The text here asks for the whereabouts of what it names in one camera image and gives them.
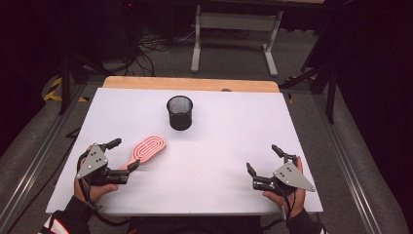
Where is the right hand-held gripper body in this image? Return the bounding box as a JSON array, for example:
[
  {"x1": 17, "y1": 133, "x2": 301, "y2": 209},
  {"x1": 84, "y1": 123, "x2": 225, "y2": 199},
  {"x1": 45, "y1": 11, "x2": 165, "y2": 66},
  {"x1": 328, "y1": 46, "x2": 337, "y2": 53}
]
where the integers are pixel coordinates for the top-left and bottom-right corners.
[{"x1": 252, "y1": 152, "x2": 317, "y2": 197}]

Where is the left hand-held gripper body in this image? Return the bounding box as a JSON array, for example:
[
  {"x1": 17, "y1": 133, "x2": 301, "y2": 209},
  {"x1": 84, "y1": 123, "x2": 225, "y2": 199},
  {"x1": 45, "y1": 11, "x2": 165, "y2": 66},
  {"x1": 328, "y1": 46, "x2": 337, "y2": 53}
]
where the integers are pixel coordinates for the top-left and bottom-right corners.
[{"x1": 76, "y1": 142, "x2": 130, "y2": 187}]

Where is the black mesh pen holder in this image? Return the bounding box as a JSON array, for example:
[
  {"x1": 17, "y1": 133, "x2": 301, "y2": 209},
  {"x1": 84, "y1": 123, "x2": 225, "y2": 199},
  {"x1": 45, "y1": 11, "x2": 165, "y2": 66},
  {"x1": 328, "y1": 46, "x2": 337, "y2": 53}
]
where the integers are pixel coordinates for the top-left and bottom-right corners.
[{"x1": 166, "y1": 95, "x2": 194, "y2": 132}]

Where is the person's left hand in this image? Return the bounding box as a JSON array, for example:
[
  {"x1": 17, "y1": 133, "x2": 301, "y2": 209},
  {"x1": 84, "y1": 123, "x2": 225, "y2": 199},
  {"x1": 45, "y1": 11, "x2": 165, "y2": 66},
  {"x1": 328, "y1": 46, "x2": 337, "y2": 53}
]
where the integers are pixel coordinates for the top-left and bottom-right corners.
[{"x1": 73, "y1": 152, "x2": 120, "y2": 205}]

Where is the white board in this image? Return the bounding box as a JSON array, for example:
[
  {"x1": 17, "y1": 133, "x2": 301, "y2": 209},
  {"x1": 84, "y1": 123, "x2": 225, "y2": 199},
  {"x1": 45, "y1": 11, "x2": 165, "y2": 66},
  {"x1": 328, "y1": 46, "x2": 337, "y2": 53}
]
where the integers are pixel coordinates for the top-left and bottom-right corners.
[{"x1": 46, "y1": 87, "x2": 324, "y2": 216}]

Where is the yellow black hazard tape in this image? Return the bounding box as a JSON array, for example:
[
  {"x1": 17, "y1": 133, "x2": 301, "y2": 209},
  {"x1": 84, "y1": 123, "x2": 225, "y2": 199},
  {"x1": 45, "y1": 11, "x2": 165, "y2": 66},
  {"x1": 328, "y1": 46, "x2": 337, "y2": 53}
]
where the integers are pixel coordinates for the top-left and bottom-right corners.
[
  {"x1": 284, "y1": 74, "x2": 319, "y2": 105},
  {"x1": 43, "y1": 76, "x2": 90, "y2": 103}
]

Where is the black metal stand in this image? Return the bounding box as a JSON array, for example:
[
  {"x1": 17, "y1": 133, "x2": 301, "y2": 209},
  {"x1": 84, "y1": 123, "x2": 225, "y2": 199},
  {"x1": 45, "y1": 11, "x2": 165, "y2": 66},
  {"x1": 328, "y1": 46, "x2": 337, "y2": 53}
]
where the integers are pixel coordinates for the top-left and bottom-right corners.
[
  {"x1": 279, "y1": 59, "x2": 339, "y2": 125},
  {"x1": 57, "y1": 53, "x2": 110, "y2": 117}
]

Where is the person's dark clothed lap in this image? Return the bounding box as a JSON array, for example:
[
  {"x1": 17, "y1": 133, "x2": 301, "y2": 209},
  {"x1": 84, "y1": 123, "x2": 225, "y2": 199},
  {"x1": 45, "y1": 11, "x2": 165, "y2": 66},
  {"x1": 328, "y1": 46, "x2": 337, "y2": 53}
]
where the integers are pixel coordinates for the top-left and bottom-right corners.
[{"x1": 129, "y1": 215, "x2": 271, "y2": 234}]

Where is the wooden table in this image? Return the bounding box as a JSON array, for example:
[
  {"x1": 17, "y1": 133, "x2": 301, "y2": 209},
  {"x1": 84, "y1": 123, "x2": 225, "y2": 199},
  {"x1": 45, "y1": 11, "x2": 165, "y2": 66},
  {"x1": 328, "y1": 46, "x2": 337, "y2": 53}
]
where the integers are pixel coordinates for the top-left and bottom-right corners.
[{"x1": 101, "y1": 75, "x2": 281, "y2": 94}]

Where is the right hand-held gripper cable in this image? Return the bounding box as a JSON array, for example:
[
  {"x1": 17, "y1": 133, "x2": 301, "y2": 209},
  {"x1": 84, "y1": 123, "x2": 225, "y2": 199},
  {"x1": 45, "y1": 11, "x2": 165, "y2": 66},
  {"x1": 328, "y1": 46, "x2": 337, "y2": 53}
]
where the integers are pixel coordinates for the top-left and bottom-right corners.
[{"x1": 278, "y1": 184, "x2": 297, "y2": 222}]

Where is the hand-held gripper cable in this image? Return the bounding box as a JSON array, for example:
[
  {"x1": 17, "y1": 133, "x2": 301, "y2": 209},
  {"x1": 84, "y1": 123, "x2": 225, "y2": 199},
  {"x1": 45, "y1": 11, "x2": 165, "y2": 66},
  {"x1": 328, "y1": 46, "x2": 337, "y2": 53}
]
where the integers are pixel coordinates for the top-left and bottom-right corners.
[
  {"x1": 278, "y1": 184, "x2": 297, "y2": 222},
  {"x1": 76, "y1": 149, "x2": 131, "y2": 228}
]

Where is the left hand-held gripper cable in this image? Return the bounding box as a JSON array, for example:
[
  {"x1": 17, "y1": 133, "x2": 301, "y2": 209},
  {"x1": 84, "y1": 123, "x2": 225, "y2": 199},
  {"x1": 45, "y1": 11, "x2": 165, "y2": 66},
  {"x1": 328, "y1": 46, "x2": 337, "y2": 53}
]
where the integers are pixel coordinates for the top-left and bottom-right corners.
[{"x1": 76, "y1": 149, "x2": 131, "y2": 228}]

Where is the aluminium floor rail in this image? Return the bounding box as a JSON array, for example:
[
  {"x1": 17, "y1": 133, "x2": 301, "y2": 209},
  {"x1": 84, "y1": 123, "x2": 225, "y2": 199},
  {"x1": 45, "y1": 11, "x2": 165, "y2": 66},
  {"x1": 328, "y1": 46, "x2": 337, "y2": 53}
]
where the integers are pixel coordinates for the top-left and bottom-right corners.
[
  {"x1": 0, "y1": 83, "x2": 88, "y2": 232},
  {"x1": 311, "y1": 93, "x2": 385, "y2": 234}
]

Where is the bundle of black floor cables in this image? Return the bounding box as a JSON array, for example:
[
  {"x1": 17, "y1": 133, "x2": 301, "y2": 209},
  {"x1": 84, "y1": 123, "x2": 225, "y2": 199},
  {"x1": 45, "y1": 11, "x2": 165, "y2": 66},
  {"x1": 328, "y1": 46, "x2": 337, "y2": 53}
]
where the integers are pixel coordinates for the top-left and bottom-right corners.
[{"x1": 121, "y1": 27, "x2": 198, "y2": 78}]

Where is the grey metal desk frame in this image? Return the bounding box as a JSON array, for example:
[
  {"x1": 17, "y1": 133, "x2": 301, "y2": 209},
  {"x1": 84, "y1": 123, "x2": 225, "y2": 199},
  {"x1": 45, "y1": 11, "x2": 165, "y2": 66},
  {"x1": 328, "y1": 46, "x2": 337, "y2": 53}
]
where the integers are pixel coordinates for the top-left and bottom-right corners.
[{"x1": 190, "y1": 3, "x2": 284, "y2": 78}]

